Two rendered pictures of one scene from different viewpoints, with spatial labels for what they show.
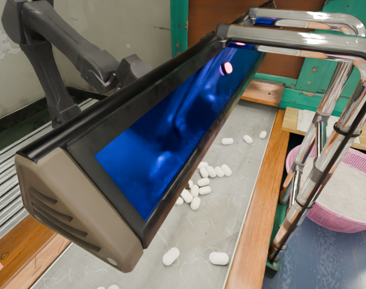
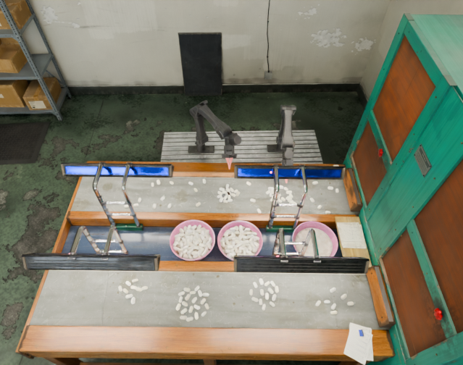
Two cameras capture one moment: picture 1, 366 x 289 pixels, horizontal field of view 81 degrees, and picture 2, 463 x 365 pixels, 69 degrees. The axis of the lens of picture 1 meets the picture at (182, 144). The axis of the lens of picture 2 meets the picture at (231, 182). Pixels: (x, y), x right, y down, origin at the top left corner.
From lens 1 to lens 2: 1.80 m
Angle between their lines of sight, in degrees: 45
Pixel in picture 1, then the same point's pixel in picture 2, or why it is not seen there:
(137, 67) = (288, 152)
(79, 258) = (240, 182)
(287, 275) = (269, 236)
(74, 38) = (287, 129)
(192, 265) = (253, 206)
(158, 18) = not seen: hidden behind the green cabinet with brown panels
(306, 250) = not seen: hidden behind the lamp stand
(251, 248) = (265, 216)
